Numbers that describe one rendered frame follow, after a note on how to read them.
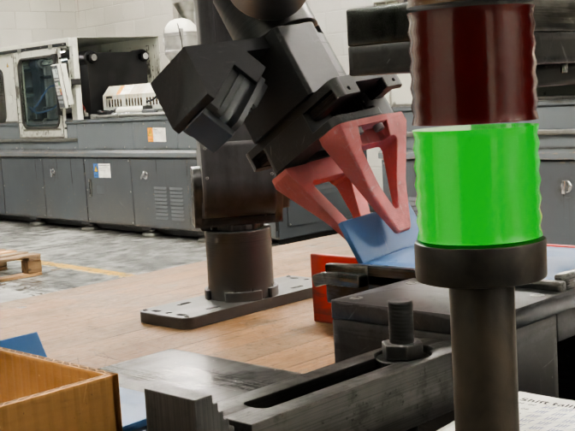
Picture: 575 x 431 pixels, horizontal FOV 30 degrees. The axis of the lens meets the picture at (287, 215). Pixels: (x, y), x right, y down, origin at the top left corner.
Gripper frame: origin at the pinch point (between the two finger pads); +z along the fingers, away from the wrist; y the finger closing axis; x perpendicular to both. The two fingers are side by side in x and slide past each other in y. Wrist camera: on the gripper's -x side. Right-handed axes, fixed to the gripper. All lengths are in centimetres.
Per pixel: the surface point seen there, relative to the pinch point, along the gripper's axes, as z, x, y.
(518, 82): 3.7, -26.3, 29.9
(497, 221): 6.9, -27.4, 27.6
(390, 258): 2.2, -2.1, 1.4
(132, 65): -359, 552, -644
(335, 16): -312, 680, -514
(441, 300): 6.6, -9.3, 9.4
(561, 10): -3.6, -2.9, 20.2
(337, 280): 2.0, -5.5, -0.3
